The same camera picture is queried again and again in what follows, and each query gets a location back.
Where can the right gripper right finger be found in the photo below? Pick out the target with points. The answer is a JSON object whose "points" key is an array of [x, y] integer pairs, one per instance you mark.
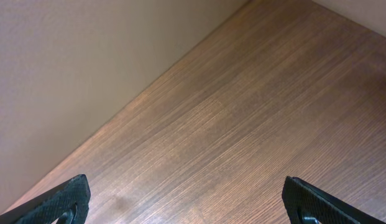
{"points": [[306, 203]]}

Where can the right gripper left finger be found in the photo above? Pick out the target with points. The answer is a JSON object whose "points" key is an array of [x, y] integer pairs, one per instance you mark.
{"points": [[65, 203]]}

